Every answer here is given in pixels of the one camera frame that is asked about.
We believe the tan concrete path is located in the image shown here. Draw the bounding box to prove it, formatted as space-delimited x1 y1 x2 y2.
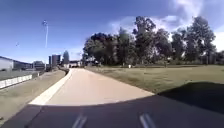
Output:
28 68 224 128

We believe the row of trees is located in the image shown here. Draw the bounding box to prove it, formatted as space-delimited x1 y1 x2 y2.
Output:
81 15 224 67

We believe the distant low building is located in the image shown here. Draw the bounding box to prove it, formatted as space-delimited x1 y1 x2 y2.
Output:
68 59 83 69

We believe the single slim tree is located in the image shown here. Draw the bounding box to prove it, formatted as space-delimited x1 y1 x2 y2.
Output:
61 50 71 65

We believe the dry grass field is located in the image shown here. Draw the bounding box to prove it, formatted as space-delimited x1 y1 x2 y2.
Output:
84 64 224 114

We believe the tall dark building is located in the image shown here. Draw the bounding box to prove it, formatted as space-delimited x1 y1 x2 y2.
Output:
48 54 62 68

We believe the robot's own part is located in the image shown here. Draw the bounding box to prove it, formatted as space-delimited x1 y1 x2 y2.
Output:
71 114 88 128
139 113 156 128

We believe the tall floodlight pole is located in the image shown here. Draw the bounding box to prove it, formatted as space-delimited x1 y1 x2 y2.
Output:
41 19 50 69

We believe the pale concrete kerb strip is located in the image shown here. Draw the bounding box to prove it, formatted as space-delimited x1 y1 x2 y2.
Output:
0 68 74 128

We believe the grass strip beside kerb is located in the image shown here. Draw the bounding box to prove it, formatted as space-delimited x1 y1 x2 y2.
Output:
0 69 68 126

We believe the green sports field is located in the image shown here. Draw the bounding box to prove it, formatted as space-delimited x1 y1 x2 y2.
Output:
0 69 44 81

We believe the white panel fence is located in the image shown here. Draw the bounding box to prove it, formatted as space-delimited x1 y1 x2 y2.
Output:
0 74 34 90

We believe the low grey building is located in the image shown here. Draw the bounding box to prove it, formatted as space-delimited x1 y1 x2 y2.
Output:
0 55 34 72

